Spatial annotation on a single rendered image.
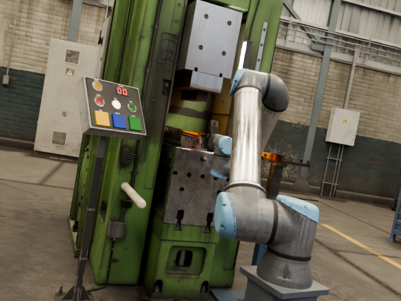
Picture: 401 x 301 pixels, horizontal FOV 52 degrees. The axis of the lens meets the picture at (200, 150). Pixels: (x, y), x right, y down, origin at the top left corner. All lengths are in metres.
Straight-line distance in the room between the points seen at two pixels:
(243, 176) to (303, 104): 7.79
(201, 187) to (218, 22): 0.97
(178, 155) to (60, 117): 5.50
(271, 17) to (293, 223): 1.77
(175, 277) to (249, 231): 1.28
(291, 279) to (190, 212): 1.17
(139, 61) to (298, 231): 1.50
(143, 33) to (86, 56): 5.25
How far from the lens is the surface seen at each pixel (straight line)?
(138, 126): 2.18
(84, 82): 2.12
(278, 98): 1.75
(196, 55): 2.45
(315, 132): 9.33
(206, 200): 2.48
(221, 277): 2.92
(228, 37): 2.54
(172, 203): 2.41
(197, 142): 2.46
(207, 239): 2.55
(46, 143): 7.79
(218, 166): 2.11
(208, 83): 2.47
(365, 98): 9.90
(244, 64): 2.69
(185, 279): 2.60
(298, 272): 1.42
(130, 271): 2.70
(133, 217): 2.58
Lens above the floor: 1.06
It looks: 3 degrees down
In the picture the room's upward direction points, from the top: 10 degrees clockwise
